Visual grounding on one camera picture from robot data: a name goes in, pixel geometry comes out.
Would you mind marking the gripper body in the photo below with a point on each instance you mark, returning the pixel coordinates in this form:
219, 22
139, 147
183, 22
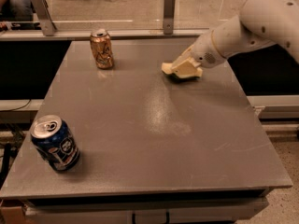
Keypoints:
204, 53

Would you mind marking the yellow sponge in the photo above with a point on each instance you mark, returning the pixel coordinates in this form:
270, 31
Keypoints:
182, 71

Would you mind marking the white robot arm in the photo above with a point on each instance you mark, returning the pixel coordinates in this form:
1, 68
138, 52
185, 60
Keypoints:
259, 24

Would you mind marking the orange soda can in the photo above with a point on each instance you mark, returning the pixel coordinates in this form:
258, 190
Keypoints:
101, 49

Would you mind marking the blue soda can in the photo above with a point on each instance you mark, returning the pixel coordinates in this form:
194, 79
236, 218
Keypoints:
55, 142

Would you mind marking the seated person in jeans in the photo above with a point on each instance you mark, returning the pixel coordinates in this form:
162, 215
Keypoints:
16, 10

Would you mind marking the middle metal bracket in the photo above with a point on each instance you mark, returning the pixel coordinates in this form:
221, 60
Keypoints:
168, 20

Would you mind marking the metal bracket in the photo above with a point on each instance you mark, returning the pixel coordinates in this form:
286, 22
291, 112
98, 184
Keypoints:
47, 26
168, 20

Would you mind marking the left metal bracket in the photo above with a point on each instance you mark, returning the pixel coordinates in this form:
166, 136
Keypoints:
47, 26

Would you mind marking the metal barrier rail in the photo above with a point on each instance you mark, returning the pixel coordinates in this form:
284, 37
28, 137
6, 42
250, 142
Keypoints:
83, 35

